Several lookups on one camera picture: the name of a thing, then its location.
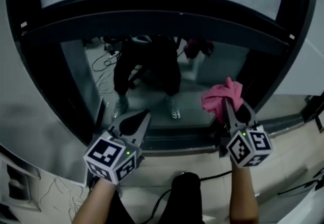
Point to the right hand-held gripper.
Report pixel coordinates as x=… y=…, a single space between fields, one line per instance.
x=249 y=147

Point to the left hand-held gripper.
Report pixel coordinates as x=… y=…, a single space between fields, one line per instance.
x=106 y=153

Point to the pink cloth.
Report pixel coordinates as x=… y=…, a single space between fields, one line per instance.
x=227 y=93

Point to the reflective window glass pane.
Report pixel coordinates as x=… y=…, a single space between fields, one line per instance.
x=152 y=96

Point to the person's left forearm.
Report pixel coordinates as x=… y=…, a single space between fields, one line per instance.
x=97 y=202

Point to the person's right forearm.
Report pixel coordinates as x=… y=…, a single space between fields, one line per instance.
x=243 y=192

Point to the person's black trousers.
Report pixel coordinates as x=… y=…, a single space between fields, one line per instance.
x=187 y=197

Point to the white sticker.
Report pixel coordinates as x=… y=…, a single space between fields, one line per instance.
x=292 y=36
x=23 y=24

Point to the white slotted box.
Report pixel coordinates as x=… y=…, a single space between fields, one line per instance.
x=17 y=187

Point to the black window frame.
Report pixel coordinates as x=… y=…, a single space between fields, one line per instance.
x=76 y=19

